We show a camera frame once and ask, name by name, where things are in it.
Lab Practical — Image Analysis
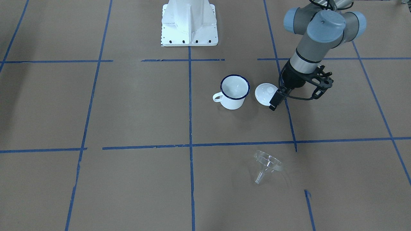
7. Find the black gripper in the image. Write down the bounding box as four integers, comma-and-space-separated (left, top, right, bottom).
269, 61, 307, 111

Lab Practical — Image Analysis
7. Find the white enamel cup lid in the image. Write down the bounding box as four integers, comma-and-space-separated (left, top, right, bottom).
254, 83, 278, 106

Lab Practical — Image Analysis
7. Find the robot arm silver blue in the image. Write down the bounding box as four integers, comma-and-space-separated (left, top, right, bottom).
269, 0, 367, 111

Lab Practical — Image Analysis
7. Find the white enamel cup blue rim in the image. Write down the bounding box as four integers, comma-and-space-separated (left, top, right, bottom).
212, 74, 250, 110

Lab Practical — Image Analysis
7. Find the clear glass funnel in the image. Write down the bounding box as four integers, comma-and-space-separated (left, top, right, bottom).
254, 150, 284, 184

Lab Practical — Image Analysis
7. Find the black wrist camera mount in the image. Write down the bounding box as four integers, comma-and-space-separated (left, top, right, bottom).
303, 64, 334, 99

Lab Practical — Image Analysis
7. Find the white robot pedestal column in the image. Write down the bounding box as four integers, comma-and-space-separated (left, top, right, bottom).
161, 0, 219, 47

